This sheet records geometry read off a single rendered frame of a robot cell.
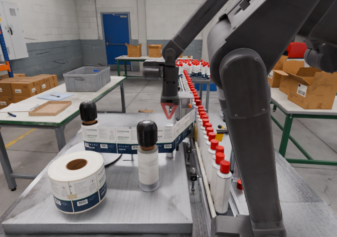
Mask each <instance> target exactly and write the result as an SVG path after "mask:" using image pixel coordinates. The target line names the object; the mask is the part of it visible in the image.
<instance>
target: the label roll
mask: <svg viewBox="0 0 337 237"><path fill-rule="evenodd" d="M48 176H49V180H50V185H51V189H52V194H53V198H54V202H55V206H56V208H57V209H58V210H59V211H61V212H64V213H69V214H74V213H81V212H85V211H88V210H90V209H92V208H94V207H95V206H97V205H98V204H99V203H100V202H101V201H102V200H103V199H104V198H105V196H106V194H107V184H106V176H105V168H104V160H103V157H102V155H101V154H99V153H97V152H94V151H78V152H73V153H69V154H66V155H64V156H62V157H60V158H58V159H57V160H55V161H54V162H53V163H52V164H51V165H50V166H49V168H48Z"/></svg>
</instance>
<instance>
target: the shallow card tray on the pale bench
mask: <svg viewBox="0 0 337 237"><path fill-rule="evenodd" d="M71 104H72V101H47V102H45V103H44V104H42V105H40V106H39V107H37V108H35V109H34V110H32V111H30V112H28V113H29V116H56V115H58V114H59V113H60V112H62V111H63V110H64V109H66V108H67V107H68V106H70V105H71Z"/></svg>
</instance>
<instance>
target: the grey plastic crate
mask: <svg viewBox="0 0 337 237"><path fill-rule="evenodd" d="M93 70H101V71H100V72H94V71H93ZM63 76H64V79H65V85H66V91H67V92H97V91H99V90H100V89H101V88H103V87H104V86H105V85H107V84H108V83H109V82H110V81H111V77H110V67H87V66H84V67H81V68H78V69H75V70H73V71H70V72H67V73H65V74H63Z"/></svg>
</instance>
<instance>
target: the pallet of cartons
mask: <svg viewBox="0 0 337 237"><path fill-rule="evenodd" d="M13 75H14V77H11V78H9V75H8V74H5V75H1V76H0V109H3V108H5V107H8V106H9V105H10V104H11V103H18V102H20V101H22V100H25V99H28V98H30V97H32V96H35V95H37V94H40V93H42V92H44V91H47V90H49V89H52V88H54V87H57V86H58V80H57V75H49V74H40V75H37V76H33V77H25V74H13Z"/></svg>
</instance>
